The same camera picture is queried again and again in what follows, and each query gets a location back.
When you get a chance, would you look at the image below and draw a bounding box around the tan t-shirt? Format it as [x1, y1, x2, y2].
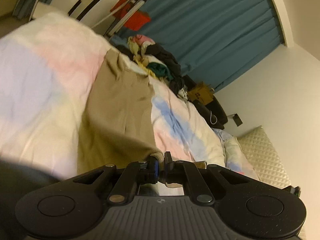
[77, 49, 164, 174]

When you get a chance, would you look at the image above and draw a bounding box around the pile of clothes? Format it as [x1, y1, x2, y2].
[111, 34, 188, 100]

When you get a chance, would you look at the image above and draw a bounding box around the black chair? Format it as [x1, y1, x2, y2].
[183, 75, 228, 129]

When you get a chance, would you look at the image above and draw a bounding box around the brown paper bag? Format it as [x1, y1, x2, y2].
[188, 82, 214, 105]

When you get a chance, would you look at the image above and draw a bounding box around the quilted white pillow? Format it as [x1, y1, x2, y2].
[237, 126, 291, 189]

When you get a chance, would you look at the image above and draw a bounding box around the blue curtain right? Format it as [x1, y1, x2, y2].
[117, 0, 286, 94]

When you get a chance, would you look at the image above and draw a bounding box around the red cloth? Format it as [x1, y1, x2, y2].
[110, 0, 151, 31]

